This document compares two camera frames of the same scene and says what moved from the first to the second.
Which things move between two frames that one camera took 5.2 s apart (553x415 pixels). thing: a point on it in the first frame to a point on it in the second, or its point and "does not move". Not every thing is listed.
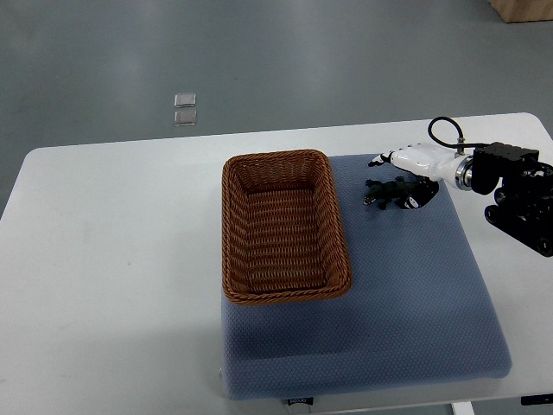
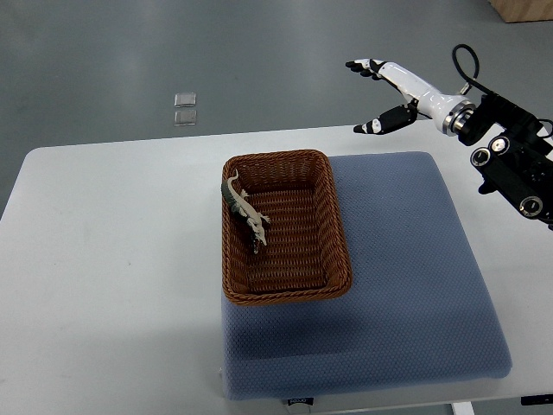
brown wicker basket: (282, 236) does not move
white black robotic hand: (429, 165) to (451, 113)
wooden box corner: (524, 10) does not move
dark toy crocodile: (393, 191) to (252, 219)
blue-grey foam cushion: (416, 309) does not move
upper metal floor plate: (184, 100) does not move
